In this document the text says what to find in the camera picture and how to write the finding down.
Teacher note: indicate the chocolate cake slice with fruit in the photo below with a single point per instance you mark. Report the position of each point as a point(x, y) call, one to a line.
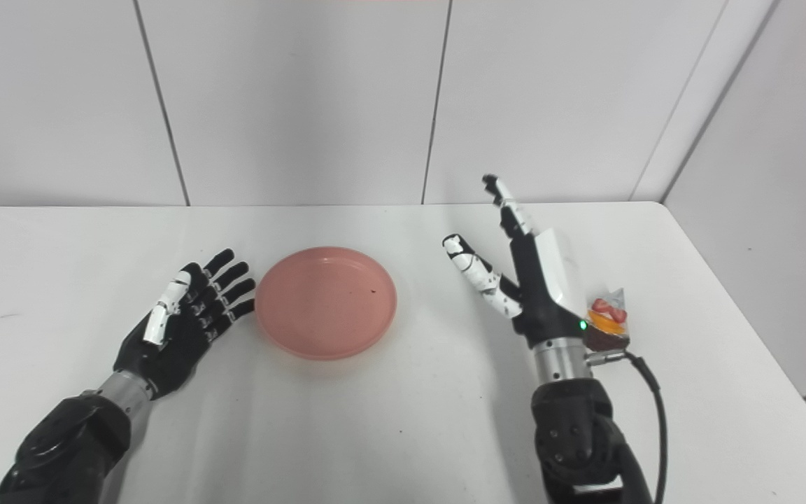
point(609, 325)

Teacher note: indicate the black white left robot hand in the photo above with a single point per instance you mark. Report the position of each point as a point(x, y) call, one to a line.
point(165, 357)

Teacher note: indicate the pink round plate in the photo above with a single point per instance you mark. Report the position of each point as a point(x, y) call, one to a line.
point(326, 304)

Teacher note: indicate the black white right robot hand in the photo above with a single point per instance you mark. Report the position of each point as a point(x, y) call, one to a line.
point(543, 308)

